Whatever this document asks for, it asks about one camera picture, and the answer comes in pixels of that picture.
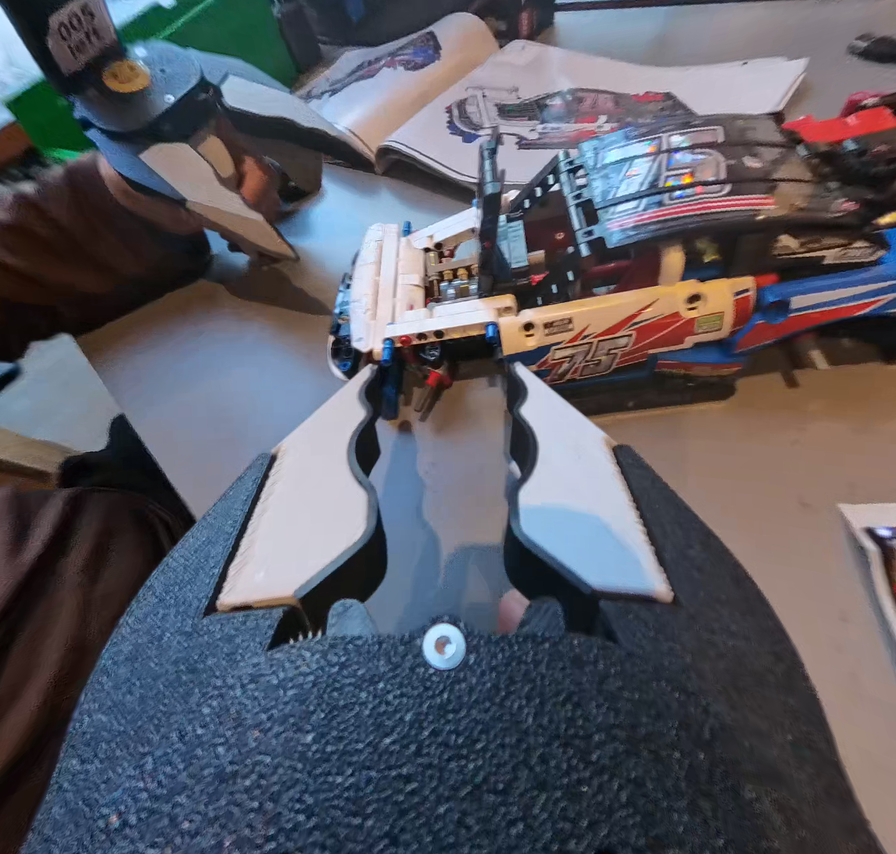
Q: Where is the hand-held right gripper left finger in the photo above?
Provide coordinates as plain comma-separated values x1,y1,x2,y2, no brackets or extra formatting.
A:
216,364,388,612

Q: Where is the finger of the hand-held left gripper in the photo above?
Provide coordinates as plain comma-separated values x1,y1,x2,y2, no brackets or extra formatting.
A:
219,75,379,174
139,140,301,262

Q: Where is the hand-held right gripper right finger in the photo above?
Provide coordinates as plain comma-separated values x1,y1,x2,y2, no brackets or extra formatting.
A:
504,363,675,603

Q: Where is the white toy brick panel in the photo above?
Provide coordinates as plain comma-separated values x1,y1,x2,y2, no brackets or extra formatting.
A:
349,223,429,351

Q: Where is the toy brick race car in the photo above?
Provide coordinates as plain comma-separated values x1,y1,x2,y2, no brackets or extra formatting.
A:
328,88,896,421

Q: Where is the holographic sticker sheet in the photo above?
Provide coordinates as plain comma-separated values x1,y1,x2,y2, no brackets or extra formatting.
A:
836,503,896,652

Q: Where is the person's left forearm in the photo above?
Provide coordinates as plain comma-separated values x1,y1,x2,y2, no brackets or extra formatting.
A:
0,154,211,360

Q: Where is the grey desk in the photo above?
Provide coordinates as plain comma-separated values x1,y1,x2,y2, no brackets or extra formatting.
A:
77,0,896,841

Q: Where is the person's left hand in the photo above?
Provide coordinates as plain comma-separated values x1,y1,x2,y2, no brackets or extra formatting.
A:
237,154,286,223

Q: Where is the person's right hand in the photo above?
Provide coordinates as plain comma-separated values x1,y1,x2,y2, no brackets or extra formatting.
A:
498,587,532,634

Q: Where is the green storage bin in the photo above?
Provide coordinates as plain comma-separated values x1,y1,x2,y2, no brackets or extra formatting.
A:
7,0,298,155

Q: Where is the thick instruction booklet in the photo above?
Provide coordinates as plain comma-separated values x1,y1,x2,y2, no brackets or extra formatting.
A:
297,13,809,190

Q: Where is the wooden post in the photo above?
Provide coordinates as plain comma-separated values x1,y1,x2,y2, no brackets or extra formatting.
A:
0,427,78,486

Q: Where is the black cable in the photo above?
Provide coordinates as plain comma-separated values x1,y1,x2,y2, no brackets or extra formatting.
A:
847,32,896,64

